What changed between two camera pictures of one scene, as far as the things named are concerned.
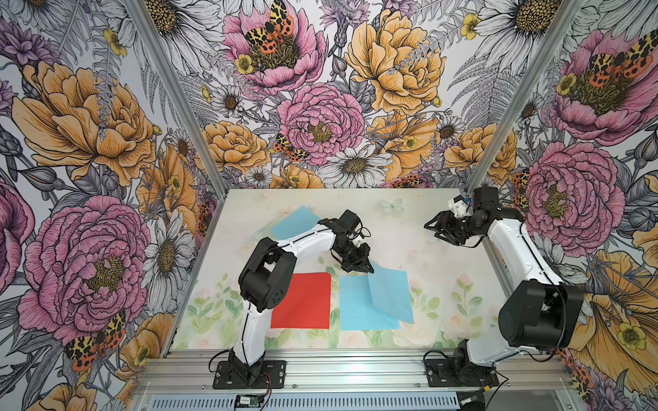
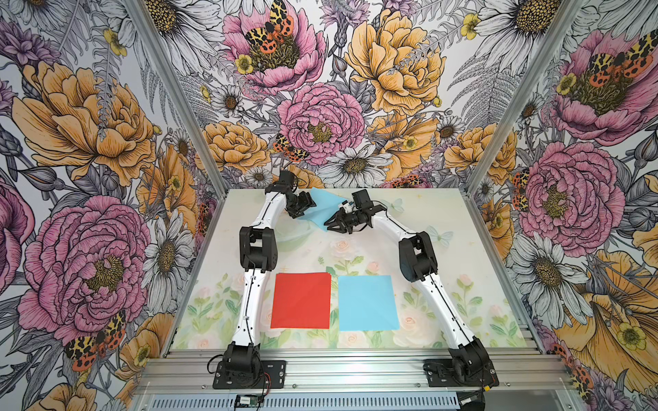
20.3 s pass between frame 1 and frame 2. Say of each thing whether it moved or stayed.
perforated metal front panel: stayed
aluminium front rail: stayed
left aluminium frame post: stayed
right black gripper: moved
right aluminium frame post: stayed
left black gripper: moved
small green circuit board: stayed
